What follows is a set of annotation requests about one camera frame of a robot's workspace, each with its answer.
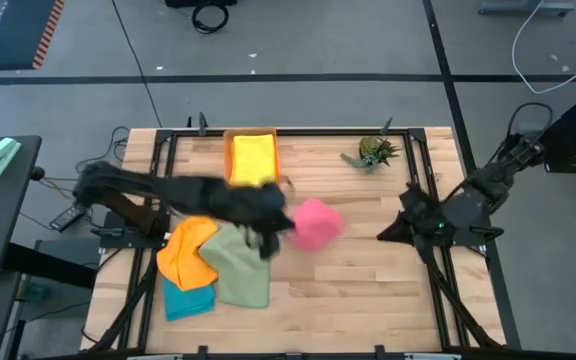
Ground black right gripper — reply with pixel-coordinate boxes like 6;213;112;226
376;183;449;246

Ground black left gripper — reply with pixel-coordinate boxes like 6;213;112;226
247;183;297;236

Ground pink microfiber towel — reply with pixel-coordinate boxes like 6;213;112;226
287;198;347;253

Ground green microfiber towel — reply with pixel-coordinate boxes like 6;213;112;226
197;222;272;310

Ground yellow microfiber towel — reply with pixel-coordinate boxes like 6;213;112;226
228;133;278;187

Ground orange plastic bin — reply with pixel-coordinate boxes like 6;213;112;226
222;127;282;189

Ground orange microfiber towel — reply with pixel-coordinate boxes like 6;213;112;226
156;215;219;293

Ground teal microfiber towel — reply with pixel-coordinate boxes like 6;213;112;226
161;275;217;322

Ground small potted succulent plant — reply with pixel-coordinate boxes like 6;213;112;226
340;135;402;174

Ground black power adapter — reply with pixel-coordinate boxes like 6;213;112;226
48;204;88;233

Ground black desk base beam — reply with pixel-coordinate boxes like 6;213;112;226
0;238;100;291

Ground grey equipment base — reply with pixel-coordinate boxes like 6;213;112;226
477;0;576;16

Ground black mat with orange edge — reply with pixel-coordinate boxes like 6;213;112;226
0;0;65;71

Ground black floor cables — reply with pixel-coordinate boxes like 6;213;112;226
17;125;132;231

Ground black coiled floor cable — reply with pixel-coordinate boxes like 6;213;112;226
190;2;230;35

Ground white floor cable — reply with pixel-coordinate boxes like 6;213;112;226
511;0;576;95

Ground thin black floor cable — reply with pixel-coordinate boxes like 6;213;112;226
111;0;163;127

